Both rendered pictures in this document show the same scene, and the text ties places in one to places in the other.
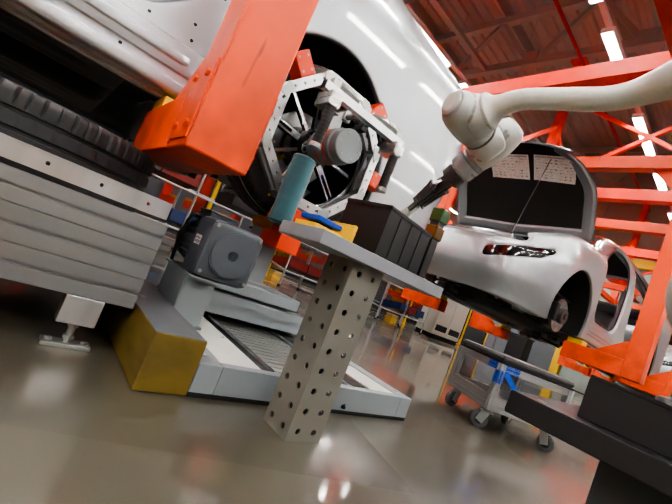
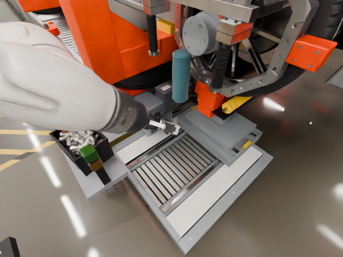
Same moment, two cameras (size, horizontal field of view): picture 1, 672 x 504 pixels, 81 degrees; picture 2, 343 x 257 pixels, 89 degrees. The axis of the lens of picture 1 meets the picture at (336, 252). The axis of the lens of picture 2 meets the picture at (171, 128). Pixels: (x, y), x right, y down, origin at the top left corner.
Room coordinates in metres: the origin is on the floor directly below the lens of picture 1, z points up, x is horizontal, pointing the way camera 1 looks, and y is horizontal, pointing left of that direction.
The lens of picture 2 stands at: (1.33, -0.55, 1.09)
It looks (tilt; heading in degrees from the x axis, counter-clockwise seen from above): 48 degrees down; 88
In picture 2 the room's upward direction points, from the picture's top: straight up
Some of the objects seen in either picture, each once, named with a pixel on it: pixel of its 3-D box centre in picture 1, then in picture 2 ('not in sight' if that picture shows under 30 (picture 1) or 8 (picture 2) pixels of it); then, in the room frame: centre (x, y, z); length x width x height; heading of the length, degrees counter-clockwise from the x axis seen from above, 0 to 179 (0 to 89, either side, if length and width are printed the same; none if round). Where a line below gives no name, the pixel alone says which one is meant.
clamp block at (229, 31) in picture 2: (391, 149); (235, 28); (1.52, -0.05, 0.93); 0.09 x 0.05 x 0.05; 38
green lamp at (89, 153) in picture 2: (440, 216); (89, 153); (1.09, -0.24, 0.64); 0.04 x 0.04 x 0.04; 38
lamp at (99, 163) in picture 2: (433, 232); (94, 161); (1.09, -0.24, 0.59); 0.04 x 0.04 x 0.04; 38
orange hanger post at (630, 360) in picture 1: (638, 250); not in sight; (3.78, -2.75, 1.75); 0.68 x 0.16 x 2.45; 38
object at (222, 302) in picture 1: (238, 301); (217, 128); (1.71, 0.31, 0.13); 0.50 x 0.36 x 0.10; 128
